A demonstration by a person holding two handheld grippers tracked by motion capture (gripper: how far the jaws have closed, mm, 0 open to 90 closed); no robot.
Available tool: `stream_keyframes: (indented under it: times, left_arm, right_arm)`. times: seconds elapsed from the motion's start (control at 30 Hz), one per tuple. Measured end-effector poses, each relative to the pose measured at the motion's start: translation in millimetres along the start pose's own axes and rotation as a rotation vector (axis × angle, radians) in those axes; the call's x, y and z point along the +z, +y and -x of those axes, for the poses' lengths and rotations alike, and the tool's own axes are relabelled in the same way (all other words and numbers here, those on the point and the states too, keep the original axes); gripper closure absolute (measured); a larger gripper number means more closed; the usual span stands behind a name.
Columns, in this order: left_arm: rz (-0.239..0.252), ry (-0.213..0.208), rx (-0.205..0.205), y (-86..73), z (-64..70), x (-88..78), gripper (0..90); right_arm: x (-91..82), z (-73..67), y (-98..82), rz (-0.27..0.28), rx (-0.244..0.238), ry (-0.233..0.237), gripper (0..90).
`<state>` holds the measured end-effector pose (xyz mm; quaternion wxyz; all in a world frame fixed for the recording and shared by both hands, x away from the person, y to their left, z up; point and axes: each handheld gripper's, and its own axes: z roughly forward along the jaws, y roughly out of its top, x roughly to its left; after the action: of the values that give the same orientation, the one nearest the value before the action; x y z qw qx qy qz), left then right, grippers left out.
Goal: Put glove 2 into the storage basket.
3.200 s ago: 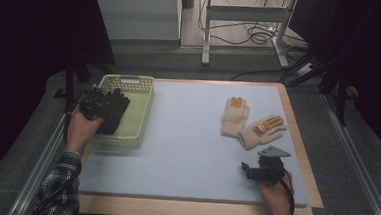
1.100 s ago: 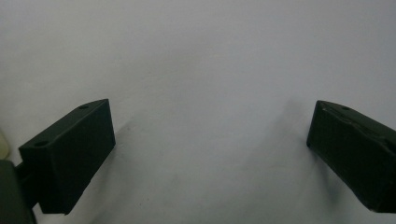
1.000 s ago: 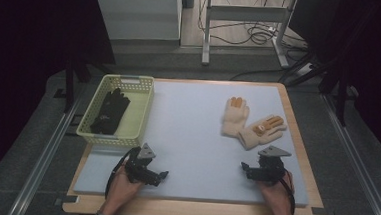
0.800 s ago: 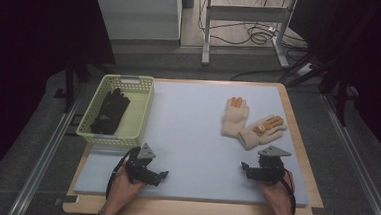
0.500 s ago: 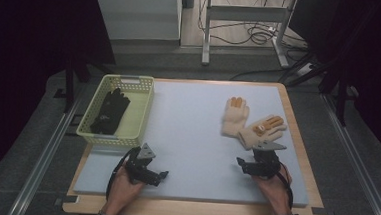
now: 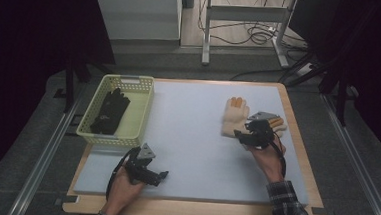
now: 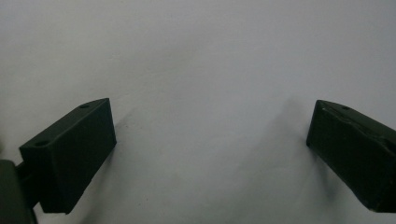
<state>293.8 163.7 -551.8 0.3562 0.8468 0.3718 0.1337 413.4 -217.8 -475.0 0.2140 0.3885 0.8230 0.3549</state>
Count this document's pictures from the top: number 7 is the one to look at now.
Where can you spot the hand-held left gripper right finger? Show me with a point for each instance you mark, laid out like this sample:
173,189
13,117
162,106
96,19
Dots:
358,155

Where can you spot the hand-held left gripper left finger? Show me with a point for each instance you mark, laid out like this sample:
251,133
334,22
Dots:
71,155

